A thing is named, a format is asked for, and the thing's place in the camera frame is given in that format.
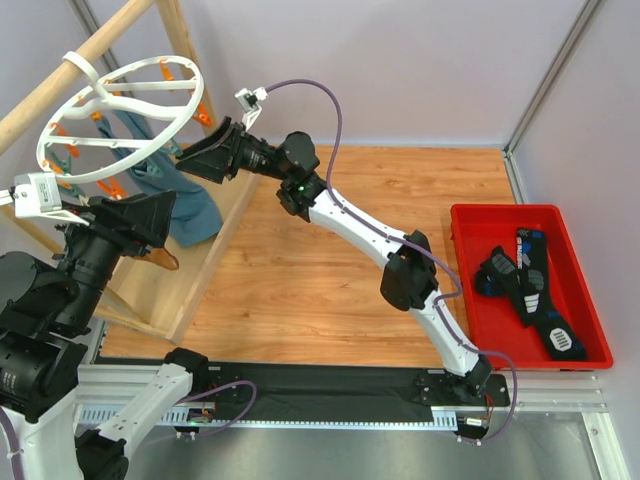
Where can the long black patterned sock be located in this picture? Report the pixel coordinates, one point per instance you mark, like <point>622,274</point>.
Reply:
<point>557,336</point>

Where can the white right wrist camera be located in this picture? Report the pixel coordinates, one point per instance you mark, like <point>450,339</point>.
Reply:
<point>36,195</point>

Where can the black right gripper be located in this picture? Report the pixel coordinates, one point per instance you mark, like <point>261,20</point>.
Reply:
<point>98,251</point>

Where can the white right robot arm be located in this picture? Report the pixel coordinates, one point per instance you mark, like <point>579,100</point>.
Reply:
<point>408,266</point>

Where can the aluminium corner frame post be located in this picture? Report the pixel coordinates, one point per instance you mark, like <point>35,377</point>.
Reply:
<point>561,59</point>

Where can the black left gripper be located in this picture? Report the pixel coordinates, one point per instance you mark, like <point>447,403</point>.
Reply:
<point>231,153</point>

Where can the blue hanging sock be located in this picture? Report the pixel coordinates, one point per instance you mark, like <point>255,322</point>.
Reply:
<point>195,216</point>
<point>105,130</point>

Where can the white round clip hanger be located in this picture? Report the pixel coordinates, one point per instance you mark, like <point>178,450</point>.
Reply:
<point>147,103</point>

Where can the orange clothes peg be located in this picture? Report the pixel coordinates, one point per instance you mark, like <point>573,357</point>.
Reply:
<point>201,115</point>

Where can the brown cream hanging sock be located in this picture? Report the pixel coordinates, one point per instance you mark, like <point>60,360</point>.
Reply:
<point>160,257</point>

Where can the red plastic bin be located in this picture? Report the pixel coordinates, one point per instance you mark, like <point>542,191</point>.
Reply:
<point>499,323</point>

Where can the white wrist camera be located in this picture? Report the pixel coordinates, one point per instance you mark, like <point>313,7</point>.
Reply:
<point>251,104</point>
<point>36,195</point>

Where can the wooden drying rack frame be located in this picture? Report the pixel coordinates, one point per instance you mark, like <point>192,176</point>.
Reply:
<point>140,296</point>

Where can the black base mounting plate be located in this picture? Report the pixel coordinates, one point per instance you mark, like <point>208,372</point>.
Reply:
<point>316,393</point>

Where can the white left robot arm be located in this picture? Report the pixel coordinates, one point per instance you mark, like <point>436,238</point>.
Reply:
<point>65,360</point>

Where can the teal clothes peg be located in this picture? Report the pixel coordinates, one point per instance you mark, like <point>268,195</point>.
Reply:
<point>172,148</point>

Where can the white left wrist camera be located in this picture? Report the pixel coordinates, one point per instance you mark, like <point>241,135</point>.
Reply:
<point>251,104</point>

